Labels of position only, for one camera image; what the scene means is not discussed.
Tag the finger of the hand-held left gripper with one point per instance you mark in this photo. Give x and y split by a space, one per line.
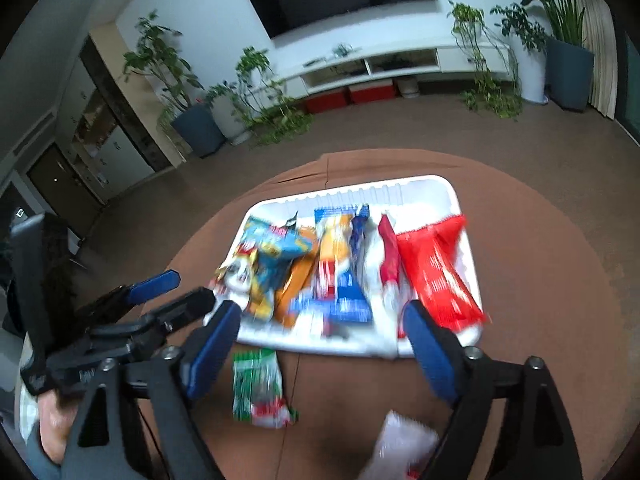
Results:
185 305
150 284

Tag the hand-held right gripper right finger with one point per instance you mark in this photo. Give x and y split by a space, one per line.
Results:
432 355

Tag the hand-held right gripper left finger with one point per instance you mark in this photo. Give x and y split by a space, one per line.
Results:
212 350

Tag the green snack packet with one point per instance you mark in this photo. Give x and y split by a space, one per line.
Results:
255 380

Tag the white cartoon snack packet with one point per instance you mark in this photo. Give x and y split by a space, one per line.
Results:
235 275

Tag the small white red snack packet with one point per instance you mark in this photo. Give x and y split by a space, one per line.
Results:
400 445

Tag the teal yellow snack packet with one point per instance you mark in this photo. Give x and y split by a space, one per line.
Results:
272 255

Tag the long white red snack packet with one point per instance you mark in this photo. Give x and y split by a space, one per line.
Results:
387 260

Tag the blue white snack packet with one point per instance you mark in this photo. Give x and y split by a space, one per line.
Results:
359 245

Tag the orange blue snack packet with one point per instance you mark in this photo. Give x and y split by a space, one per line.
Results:
330 250

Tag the white plastic tray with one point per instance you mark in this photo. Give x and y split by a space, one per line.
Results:
430 195

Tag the person's left hand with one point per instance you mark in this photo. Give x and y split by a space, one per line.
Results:
55 425

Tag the dark entrance door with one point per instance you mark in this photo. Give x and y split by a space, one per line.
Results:
60 180

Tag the tall tree in blue pot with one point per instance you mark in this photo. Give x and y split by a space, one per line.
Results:
200 132

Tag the plant in grey-white pot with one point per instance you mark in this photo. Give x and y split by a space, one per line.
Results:
232 120

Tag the trailing pothos plant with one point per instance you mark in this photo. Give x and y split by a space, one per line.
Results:
272 110

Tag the red storage box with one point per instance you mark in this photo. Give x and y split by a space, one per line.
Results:
372 92
326 101

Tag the trailing pothos on console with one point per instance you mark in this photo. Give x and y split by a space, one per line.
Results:
480 75

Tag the small tree in white pot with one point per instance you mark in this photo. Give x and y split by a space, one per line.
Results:
532 80

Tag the white television console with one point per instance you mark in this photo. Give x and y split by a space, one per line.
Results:
450 55

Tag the large-leaf plant in blue pot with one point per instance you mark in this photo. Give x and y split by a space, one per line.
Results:
570 75

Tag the glass sliding door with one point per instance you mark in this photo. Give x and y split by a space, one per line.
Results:
631 95

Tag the beige curtain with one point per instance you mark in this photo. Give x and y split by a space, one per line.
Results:
605 60

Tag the white wall cabinet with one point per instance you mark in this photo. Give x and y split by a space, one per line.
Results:
110 145

